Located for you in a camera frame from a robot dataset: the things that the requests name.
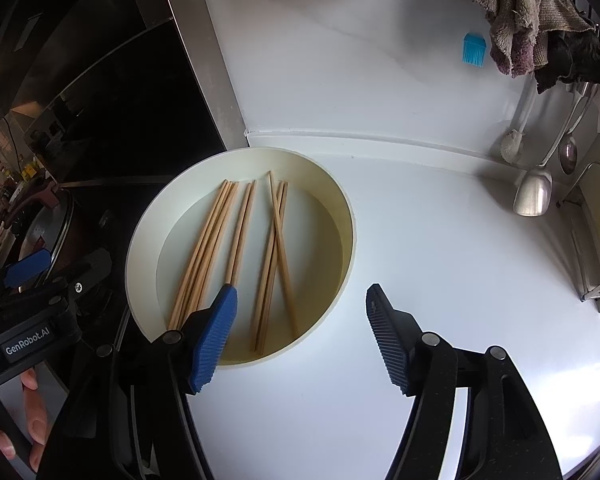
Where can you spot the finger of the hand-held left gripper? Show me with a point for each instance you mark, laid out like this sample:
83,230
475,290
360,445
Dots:
90,270
27,266

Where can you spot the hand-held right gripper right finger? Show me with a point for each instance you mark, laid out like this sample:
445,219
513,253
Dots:
387,340

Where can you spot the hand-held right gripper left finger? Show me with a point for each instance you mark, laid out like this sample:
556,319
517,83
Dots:
215,340

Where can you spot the bunch of wooden chopsticks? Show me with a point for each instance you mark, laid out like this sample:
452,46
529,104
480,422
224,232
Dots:
202,260

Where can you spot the white round bowl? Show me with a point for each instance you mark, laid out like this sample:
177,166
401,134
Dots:
320,240

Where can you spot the person's left hand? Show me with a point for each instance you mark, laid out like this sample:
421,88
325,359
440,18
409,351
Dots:
36,420

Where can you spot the steel pot with lid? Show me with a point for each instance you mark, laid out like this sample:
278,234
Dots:
45,220

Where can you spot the hanging metal ladle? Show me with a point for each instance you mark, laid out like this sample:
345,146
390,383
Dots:
532,195

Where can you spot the white dish brush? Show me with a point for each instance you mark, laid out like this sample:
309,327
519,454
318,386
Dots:
511,146

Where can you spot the blue silicone brush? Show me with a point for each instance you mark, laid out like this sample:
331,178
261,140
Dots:
474,50

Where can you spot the dark cloth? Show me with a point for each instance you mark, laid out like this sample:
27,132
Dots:
575,60

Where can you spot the beige towel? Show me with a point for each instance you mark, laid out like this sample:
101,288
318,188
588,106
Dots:
515,10

